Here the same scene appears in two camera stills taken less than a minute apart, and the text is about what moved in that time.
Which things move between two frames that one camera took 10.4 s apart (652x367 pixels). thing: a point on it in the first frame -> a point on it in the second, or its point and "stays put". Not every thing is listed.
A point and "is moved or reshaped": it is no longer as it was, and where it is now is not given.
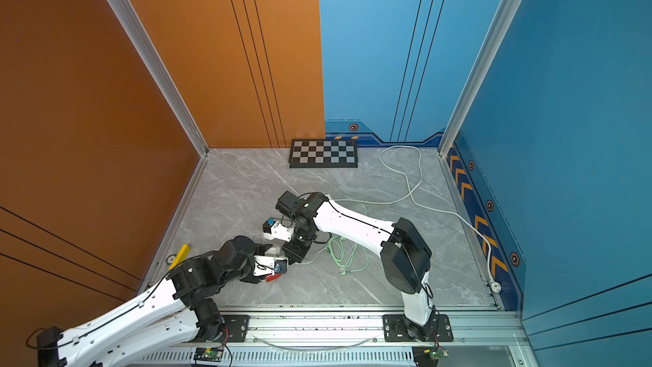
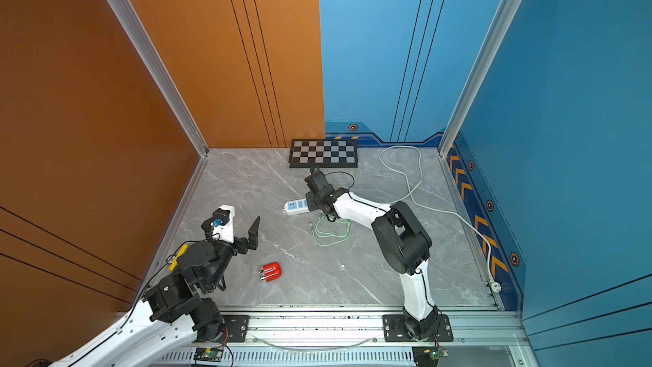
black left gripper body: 248,273 -> 240,245
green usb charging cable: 343,251 is moved or reshaped
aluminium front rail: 355,337 stays put
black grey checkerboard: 323,154 stays put
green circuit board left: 211,353 stays put
